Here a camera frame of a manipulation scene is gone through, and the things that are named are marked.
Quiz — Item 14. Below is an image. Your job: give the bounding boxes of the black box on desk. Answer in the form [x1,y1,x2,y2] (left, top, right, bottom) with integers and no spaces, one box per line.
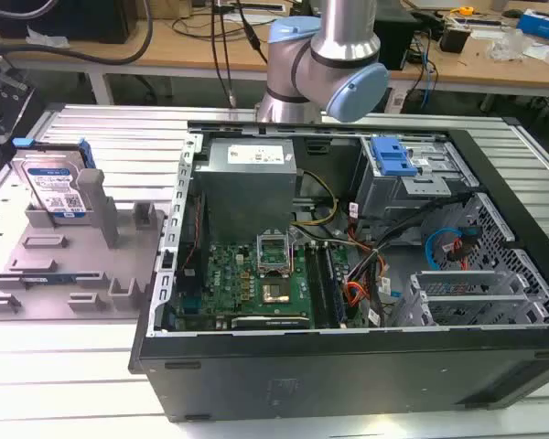
[439,22,470,53]

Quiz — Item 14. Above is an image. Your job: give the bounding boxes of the socket cover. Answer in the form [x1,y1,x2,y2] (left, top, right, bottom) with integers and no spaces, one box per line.
[255,227,290,243]

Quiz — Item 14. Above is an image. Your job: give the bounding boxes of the green motherboard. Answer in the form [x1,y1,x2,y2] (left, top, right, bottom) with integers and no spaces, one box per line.
[199,230,351,321]

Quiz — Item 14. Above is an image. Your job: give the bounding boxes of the clear plastic bag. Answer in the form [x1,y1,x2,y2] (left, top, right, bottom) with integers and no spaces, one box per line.
[486,27,536,61]

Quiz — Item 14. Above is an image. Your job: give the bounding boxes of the wooden desk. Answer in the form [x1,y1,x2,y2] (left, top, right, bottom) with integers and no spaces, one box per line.
[0,0,549,106]

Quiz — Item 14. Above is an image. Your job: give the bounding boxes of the silver optical drive bay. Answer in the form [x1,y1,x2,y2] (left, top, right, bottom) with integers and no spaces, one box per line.
[350,134,479,220]

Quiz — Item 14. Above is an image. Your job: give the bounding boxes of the thick grey cable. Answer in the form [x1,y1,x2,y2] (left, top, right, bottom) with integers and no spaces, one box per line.
[0,0,155,65]

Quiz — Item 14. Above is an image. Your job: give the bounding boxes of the black RAM slot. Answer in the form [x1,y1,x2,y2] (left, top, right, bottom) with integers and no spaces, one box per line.
[305,241,334,328]
[320,242,348,327]

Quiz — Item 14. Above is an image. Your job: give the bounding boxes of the open black PC case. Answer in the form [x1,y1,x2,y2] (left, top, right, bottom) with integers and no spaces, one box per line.
[127,119,549,423]

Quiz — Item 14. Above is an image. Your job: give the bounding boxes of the black computer tower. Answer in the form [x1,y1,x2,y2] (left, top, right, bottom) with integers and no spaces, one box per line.
[372,4,418,71]

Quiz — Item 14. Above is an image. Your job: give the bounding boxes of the silver CPU chip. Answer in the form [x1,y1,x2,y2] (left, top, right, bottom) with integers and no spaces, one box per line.
[261,283,289,305]

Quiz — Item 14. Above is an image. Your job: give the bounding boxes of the grey power supply unit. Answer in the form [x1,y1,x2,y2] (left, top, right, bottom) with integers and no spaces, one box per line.
[192,137,299,238]

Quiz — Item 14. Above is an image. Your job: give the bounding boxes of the blue cardboard box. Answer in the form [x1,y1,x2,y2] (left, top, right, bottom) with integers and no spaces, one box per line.
[516,8,549,44]

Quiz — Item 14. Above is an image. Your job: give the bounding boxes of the blue optical drive latch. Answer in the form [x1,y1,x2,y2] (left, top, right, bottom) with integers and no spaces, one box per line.
[371,135,418,177]

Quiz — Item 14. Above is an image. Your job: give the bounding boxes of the blue hanging cable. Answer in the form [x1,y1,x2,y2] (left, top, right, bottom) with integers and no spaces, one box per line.
[419,40,438,110]

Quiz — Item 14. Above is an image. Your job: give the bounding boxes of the black hanging cable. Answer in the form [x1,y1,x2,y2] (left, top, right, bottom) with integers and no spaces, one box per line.
[210,0,237,109]

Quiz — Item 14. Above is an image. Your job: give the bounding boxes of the hard disk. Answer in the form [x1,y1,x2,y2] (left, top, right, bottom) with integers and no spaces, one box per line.
[9,138,95,220]

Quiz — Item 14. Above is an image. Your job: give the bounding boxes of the orange red wire bundle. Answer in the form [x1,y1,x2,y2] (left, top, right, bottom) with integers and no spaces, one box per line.
[342,255,388,308]

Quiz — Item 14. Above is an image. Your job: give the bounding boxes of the RAM stick with blue label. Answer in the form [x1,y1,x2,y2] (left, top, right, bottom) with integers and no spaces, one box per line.
[19,273,84,285]

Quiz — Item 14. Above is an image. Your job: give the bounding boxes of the red SATA wire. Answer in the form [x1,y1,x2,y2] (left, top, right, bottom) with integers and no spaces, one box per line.
[452,225,480,271]

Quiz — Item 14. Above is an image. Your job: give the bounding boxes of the yellow black power wire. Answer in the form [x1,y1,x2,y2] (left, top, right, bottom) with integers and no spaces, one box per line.
[295,167,339,227]

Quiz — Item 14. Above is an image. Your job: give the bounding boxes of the black sleeved cable bundle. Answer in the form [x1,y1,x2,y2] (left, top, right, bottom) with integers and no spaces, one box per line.
[347,190,477,294]

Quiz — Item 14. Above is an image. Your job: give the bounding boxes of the black graphics card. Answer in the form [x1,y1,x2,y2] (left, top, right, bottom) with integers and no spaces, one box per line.
[231,316,311,330]

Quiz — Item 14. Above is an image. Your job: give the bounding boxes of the grey parts rack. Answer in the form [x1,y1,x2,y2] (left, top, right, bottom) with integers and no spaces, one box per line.
[0,168,169,323]

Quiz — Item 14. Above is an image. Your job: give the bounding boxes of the CPU socket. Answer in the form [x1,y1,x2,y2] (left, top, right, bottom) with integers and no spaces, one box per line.
[254,227,294,279]

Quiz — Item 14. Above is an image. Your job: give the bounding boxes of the perforated metal disk bay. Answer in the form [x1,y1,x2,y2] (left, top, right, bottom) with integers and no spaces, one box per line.
[387,191,549,327]

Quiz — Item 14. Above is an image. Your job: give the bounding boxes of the blue SATA wire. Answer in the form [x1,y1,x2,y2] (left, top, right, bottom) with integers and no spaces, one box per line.
[425,226,463,271]

